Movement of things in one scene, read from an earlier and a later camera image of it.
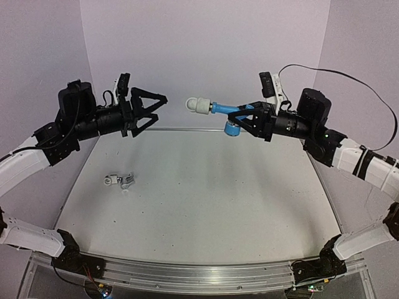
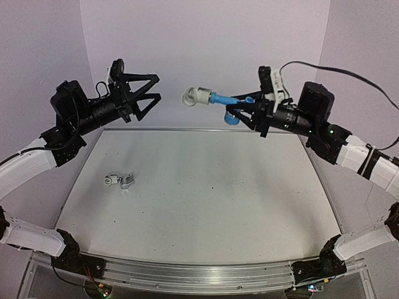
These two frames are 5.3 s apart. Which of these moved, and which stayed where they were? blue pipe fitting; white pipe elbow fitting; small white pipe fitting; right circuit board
Moved: small white pipe fitting; blue pipe fitting
Stayed: white pipe elbow fitting; right circuit board
